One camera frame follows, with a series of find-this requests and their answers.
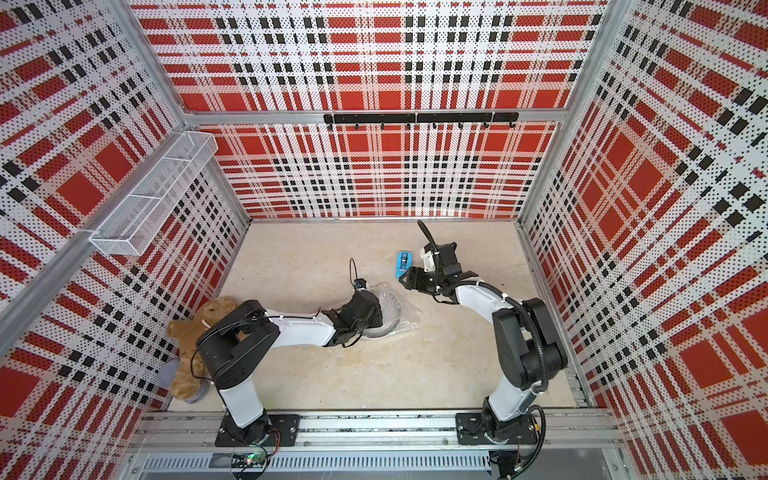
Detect clear bubble wrap sheet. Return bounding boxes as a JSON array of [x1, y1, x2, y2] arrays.
[[363, 283, 421, 340]]

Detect blue tape dispenser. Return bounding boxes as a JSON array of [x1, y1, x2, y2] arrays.
[[395, 251, 413, 279]]

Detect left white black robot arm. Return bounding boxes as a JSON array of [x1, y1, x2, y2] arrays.
[[195, 289, 383, 447]]

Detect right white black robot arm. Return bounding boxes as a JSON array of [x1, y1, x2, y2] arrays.
[[398, 243, 568, 444]]

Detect brown teddy bear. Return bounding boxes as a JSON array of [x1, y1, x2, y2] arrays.
[[167, 296, 237, 383]]

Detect green circuit board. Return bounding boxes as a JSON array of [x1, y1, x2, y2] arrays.
[[209, 453, 269, 471]]

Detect grey blue slipper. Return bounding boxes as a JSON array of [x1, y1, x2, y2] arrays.
[[158, 358, 209, 404]]

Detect black wall hook rail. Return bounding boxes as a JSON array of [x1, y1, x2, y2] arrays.
[[323, 112, 520, 128]]

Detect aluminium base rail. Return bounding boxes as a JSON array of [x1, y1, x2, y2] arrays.
[[119, 408, 635, 479]]

